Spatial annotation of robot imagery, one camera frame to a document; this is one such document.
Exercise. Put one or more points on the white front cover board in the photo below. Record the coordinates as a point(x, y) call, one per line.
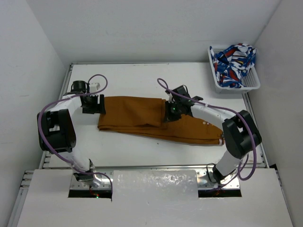
point(153, 199)

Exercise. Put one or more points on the blue white patterned cloth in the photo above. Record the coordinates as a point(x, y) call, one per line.
point(233, 64)

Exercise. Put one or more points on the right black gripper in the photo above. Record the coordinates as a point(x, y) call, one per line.
point(169, 117)

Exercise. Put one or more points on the aluminium table frame rail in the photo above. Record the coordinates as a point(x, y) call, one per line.
point(45, 159)

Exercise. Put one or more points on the brown trousers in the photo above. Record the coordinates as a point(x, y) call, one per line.
point(145, 117)

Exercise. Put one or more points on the white plastic basket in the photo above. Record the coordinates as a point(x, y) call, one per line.
point(250, 82)

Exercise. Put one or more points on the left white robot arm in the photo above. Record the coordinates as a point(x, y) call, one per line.
point(57, 134)

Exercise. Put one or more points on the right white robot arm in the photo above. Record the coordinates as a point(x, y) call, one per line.
point(240, 133)

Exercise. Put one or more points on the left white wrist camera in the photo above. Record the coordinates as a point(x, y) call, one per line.
point(94, 87)

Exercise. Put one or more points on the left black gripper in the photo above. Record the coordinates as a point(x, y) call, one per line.
point(98, 108)

